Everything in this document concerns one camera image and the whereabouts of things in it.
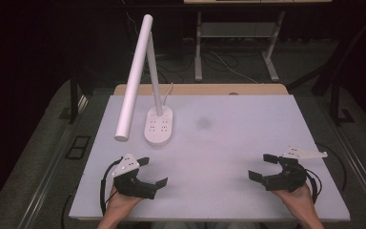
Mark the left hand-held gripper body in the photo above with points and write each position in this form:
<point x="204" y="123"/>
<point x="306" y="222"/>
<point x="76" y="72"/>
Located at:
<point x="130" y="183"/>

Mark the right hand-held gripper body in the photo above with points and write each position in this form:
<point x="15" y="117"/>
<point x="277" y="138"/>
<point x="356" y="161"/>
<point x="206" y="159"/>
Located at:
<point x="287" y="178"/>

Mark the person's left hand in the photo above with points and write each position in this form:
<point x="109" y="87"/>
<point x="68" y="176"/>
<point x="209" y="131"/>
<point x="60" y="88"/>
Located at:
<point x="120" y="203"/>

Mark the person's right hand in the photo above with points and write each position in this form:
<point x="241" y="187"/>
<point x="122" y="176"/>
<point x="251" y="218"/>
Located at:
<point x="295" y="200"/>

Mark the white table cover board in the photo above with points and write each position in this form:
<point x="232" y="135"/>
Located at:
<point x="222" y="149"/>

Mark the white desk lamp with socket base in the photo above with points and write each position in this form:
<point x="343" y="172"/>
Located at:
<point x="133" y="79"/>

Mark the black metal stand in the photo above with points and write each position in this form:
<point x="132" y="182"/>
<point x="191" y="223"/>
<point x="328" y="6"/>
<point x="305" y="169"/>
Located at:
<point x="73" y="98"/>
<point x="336" y="101"/>

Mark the black floor socket frame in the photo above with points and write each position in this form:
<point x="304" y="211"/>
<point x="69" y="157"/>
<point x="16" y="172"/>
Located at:
<point x="77" y="147"/>

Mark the grey metal desk frame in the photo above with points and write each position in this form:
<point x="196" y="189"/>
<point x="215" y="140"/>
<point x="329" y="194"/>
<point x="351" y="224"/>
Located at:
<point x="200" y="47"/>

